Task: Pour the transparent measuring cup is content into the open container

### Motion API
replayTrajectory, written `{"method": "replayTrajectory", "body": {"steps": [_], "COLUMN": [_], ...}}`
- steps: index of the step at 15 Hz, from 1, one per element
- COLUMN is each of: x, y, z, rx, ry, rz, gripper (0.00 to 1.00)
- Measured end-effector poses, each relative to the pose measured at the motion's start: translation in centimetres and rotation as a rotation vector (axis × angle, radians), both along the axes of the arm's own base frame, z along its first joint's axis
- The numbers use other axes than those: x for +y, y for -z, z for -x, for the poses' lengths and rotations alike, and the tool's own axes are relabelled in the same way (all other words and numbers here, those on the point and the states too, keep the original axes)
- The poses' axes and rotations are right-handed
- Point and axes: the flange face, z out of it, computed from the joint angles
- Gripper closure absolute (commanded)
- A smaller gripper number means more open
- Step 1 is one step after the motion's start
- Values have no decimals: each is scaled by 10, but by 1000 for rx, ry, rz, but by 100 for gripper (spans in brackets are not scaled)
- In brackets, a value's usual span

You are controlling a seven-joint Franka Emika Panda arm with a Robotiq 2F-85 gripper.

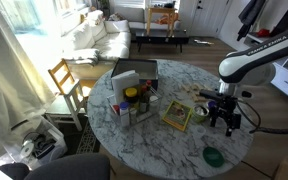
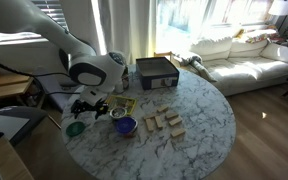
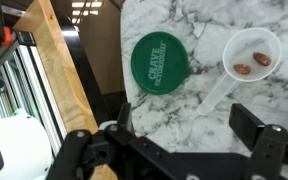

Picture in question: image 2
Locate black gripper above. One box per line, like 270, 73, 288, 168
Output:
70, 99, 110, 120

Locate open metal can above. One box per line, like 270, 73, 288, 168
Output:
109, 106, 129, 121

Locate dark blue open box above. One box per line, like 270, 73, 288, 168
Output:
135, 56, 181, 91

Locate green round lid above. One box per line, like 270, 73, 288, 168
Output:
65, 121, 86, 138

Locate yellow picture book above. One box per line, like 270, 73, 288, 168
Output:
104, 94, 139, 116

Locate blue bowl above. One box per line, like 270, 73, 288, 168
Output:
114, 115, 139, 139

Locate white wooden chair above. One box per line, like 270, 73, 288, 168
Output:
33, 65, 85, 113

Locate clear condiment caddy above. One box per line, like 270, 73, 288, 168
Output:
114, 65, 132, 95

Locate wooden block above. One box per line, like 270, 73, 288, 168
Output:
164, 110, 180, 120
169, 127, 187, 139
154, 115, 165, 129
156, 104, 170, 113
142, 113, 157, 121
144, 118, 156, 132
168, 116, 184, 127

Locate white paper sheet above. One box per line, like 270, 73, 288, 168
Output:
0, 114, 31, 142

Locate wooden shelf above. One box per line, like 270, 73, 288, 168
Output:
0, 72, 34, 103

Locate white curtain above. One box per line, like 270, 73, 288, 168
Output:
58, 0, 159, 65

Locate yellow wooden chair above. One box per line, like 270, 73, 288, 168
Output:
152, 50, 182, 68

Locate light wooden desk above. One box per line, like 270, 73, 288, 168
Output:
0, 135, 36, 180

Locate window blinds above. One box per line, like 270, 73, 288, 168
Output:
0, 0, 69, 45

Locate grey white blanket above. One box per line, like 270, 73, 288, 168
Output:
174, 51, 218, 83

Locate white sofa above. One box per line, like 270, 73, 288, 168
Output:
189, 28, 288, 98

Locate colourful patterned pillow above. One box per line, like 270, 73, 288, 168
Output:
244, 32, 272, 45

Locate white sofa pillow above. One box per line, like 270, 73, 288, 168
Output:
259, 41, 288, 67

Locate white lamp shade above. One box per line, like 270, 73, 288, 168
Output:
268, 0, 288, 17

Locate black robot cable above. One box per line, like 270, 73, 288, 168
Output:
0, 31, 85, 98

